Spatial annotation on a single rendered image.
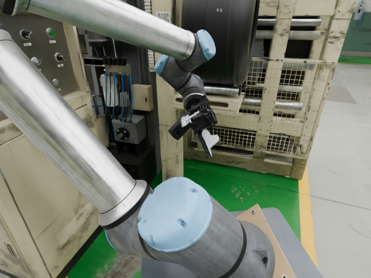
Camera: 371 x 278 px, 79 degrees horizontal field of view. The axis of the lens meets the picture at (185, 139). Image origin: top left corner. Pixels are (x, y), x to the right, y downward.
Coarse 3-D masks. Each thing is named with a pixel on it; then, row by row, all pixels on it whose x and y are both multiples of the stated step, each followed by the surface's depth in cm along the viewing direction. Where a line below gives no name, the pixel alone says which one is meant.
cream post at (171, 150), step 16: (160, 0) 113; (176, 0) 113; (176, 16) 116; (160, 80) 132; (160, 96) 137; (160, 112) 142; (176, 112) 139; (160, 128) 148; (160, 144) 154; (176, 144) 149; (176, 160) 155; (176, 176) 162
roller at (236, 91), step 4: (204, 84) 119; (208, 84) 118; (212, 84) 118; (204, 88) 118; (208, 88) 117; (212, 88) 117; (216, 88) 116; (220, 88) 116; (224, 88) 115; (228, 88) 115; (232, 88) 114; (236, 88) 114; (240, 88) 114; (208, 92) 119; (212, 92) 118; (216, 92) 117; (220, 92) 116; (224, 92) 116; (228, 92) 115; (232, 92) 114; (236, 92) 114; (240, 92) 113
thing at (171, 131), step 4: (180, 120) 77; (176, 124) 77; (180, 124) 77; (172, 128) 77; (176, 128) 76; (180, 128) 77; (184, 128) 78; (188, 128) 79; (172, 132) 76; (176, 132) 77; (180, 132) 77; (184, 132) 79; (172, 136) 78; (176, 136) 77; (180, 136) 78
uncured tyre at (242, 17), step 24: (192, 0) 92; (216, 0) 89; (240, 0) 87; (192, 24) 94; (216, 24) 91; (240, 24) 90; (216, 48) 96; (240, 48) 95; (192, 72) 111; (216, 72) 105; (240, 72) 105
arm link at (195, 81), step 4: (192, 76) 85; (196, 76) 90; (192, 80) 85; (196, 80) 86; (200, 80) 91; (188, 84) 84; (192, 84) 84; (196, 84) 84; (200, 84) 86; (184, 88) 85; (188, 88) 83; (200, 88) 83; (180, 92) 87; (184, 92) 83; (204, 92) 84
